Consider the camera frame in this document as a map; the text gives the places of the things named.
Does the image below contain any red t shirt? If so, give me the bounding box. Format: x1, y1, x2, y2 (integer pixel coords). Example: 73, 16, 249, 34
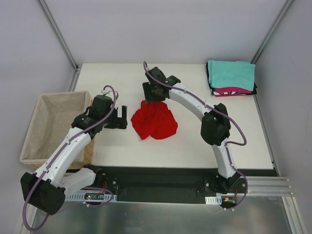
131, 100, 178, 140

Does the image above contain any right aluminium frame post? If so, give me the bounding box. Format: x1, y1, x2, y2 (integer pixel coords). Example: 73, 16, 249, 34
251, 0, 295, 64

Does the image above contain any left aluminium frame post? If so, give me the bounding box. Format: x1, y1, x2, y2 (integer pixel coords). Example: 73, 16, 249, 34
38, 0, 81, 73

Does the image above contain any pink t shirt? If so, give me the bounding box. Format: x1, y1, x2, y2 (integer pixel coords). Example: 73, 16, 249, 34
212, 87, 252, 97

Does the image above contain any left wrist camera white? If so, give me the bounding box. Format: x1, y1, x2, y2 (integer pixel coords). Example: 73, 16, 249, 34
101, 89, 119, 100

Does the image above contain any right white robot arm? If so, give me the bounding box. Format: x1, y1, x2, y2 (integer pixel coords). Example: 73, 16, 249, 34
142, 62, 240, 194

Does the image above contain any aluminium frame post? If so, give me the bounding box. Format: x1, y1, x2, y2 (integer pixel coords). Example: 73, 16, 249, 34
251, 0, 295, 64
38, 0, 81, 73

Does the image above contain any black t shirt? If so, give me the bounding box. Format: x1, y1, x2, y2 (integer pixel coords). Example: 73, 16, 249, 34
206, 63, 257, 95

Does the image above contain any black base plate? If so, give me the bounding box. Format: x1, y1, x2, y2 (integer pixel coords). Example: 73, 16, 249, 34
62, 165, 248, 203

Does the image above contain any wicker basket with cloth liner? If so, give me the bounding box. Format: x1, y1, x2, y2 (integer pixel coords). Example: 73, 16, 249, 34
19, 91, 93, 169

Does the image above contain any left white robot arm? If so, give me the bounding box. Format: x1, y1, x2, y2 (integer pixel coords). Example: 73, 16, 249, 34
20, 93, 127, 215

